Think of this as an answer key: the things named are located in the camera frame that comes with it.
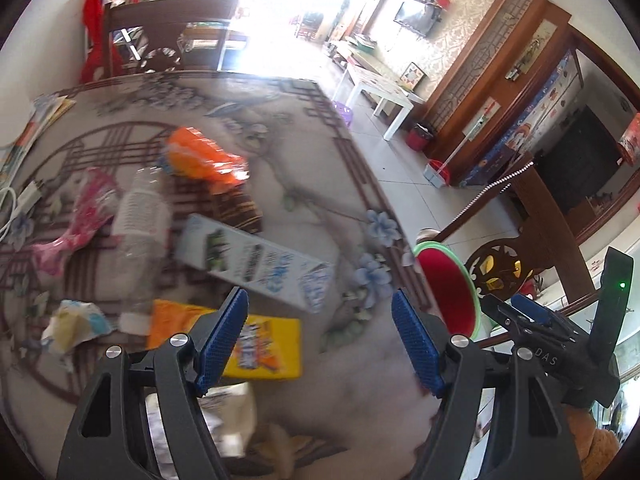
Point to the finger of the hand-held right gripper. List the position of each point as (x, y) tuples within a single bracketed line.
[(505, 316), (532, 309)]

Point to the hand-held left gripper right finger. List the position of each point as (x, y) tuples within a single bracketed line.
[(417, 345)]

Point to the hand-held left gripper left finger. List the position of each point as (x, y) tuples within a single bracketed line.
[(222, 340)]

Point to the red bucket with green rim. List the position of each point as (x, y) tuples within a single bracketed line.
[(445, 285)]

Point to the pink plastic wrapper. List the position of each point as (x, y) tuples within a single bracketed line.
[(92, 205)]

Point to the person's right forearm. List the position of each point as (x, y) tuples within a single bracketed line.
[(595, 445)]

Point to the yellow snack packet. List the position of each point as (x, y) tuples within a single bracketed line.
[(275, 345)]

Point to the carved wooden chair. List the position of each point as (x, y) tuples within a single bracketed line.
[(545, 200)]

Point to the small white bowl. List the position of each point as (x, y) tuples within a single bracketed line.
[(428, 235)]

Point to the dark brown small box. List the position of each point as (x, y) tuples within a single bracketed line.
[(237, 212)]

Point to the crumpled white wrapper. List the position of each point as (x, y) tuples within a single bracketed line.
[(75, 322)]

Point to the clear plastic bottle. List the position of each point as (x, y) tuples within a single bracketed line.
[(140, 215)]

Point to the red dustpan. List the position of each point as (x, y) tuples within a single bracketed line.
[(437, 172)]

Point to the black panel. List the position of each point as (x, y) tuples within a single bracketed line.
[(585, 155)]

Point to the orange snack packet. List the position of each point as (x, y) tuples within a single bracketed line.
[(200, 152)]

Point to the red lantern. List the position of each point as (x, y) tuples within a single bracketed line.
[(631, 137)]

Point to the red waste bin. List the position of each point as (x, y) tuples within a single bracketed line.
[(419, 137)]

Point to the printed floral tablecloth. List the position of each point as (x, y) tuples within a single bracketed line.
[(310, 160)]

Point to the purple plastic stool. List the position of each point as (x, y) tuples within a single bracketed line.
[(344, 114)]

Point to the white coffee table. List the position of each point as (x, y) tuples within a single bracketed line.
[(380, 90)]

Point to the stack of magazines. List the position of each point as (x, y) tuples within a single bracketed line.
[(35, 125)]

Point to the wooden side table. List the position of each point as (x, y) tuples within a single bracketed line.
[(215, 40)]

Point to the dark wooden chair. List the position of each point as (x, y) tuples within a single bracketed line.
[(170, 10)]

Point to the red bag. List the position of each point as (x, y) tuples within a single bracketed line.
[(95, 20)]

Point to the colourful wall poster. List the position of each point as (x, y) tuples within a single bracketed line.
[(545, 105)]

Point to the wall television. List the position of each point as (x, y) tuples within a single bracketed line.
[(411, 17)]

